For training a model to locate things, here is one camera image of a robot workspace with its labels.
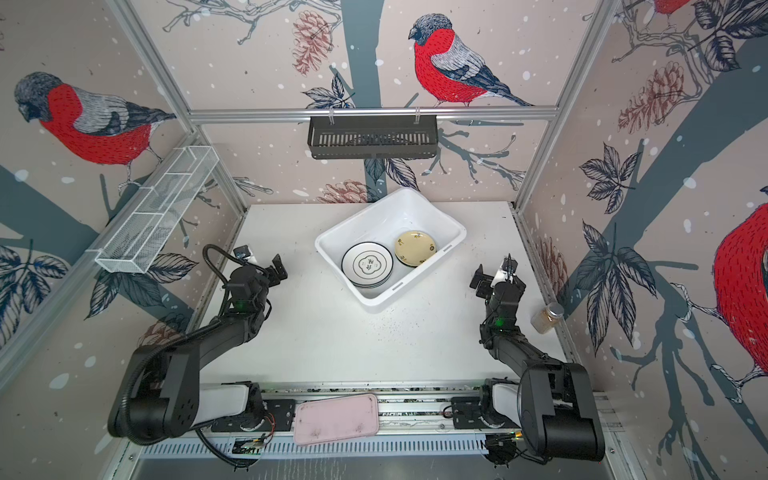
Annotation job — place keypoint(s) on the small glass jar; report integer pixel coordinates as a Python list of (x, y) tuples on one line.
[(548, 317)]

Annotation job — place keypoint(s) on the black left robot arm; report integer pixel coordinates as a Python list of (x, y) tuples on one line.
[(161, 395)]

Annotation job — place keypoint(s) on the yellow plate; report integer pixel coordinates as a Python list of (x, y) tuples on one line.
[(413, 248)]

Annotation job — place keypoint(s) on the black hanging wire basket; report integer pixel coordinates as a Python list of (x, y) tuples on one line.
[(373, 137)]

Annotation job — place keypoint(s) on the white plastic bin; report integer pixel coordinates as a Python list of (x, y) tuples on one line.
[(383, 222)]

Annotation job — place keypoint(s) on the white plate black rim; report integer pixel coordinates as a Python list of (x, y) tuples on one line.
[(367, 264)]

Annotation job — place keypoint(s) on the horizontal aluminium rail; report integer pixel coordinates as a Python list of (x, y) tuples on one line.
[(235, 116)]

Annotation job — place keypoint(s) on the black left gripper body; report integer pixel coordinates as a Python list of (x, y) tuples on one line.
[(269, 279)]

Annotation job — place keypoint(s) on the pink pad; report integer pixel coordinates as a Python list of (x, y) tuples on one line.
[(337, 419)]

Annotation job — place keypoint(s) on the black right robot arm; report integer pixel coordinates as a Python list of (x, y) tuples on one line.
[(551, 401)]

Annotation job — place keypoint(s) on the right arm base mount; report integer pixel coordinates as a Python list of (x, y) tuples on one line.
[(474, 411)]

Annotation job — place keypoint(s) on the white mesh wire shelf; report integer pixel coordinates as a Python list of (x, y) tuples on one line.
[(141, 237)]

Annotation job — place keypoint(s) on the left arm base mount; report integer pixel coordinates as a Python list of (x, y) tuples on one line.
[(260, 415)]

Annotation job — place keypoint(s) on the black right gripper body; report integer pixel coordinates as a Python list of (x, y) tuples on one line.
[(486, 290)]

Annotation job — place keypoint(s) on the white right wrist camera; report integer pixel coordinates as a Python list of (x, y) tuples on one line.
[(500, 276)]

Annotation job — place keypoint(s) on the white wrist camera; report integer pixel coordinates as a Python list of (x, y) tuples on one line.
[(245, 253), (500, 276)]

